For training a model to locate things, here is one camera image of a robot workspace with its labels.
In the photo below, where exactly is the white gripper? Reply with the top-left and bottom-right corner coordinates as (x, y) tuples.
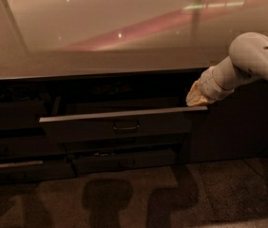
(185, 66), (234, 106)

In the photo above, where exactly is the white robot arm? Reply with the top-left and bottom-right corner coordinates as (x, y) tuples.
(186, 32), (268, 106)

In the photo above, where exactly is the dark grey cabinet door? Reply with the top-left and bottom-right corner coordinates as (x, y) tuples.
(179, 81), (268, 163)

